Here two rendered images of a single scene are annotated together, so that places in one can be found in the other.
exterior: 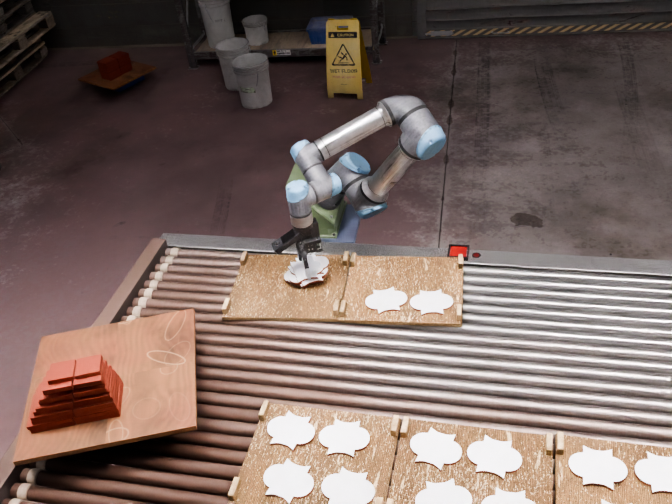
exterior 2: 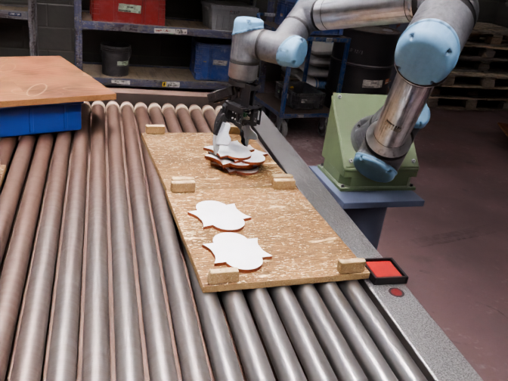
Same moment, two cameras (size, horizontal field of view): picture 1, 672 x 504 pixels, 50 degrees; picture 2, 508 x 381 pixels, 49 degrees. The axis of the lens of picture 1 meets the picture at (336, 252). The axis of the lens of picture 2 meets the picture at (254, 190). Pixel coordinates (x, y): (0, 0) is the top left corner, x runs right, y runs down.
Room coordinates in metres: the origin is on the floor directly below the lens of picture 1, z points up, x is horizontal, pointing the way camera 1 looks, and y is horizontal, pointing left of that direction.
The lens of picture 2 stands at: (1.27, -1.13, 1.53)
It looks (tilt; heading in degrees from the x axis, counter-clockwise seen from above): 25 degrees down; 56
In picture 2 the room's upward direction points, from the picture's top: 8 degrees clockwise
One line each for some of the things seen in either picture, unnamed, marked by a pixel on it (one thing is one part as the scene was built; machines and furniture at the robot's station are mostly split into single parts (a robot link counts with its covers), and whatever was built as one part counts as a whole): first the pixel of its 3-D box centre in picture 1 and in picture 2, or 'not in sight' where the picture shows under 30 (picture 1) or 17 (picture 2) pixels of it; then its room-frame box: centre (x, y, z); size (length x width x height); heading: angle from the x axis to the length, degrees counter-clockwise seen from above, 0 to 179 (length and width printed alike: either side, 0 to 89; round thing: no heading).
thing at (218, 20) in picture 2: not in sight; (228, 16); (4.07, 3.87, 0.76); 0.50 x 0.36 x 0.24; 172
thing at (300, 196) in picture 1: (299, 198); (247, 41); (2.02, 0.10, 1.28); 0.09 x 0.08 x 0.11; 118
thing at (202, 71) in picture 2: not in sight; (216, 58); (4.02, 3.93, 0.32); 0.50 x 0.41 x 0.37; 162
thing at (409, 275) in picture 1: (403, 288); (258, 230); (1.91, -0.22, 0.93); 0.41 x 0.35 x 0.02; 77
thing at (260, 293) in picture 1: (288, 286); (213, 159); (2.00, 0.18, 0.93); 0.41 x 0.35 x 0.02; 78
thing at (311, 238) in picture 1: (306, 236); (241, 102); (2.02, 0.09, 1.12); 0.09 x 0.08 x 0.12; 102
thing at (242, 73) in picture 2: (301, 217); (243, 71); (2.02, 0.10, 1.21); 0.08 x 0.08 x 0.05
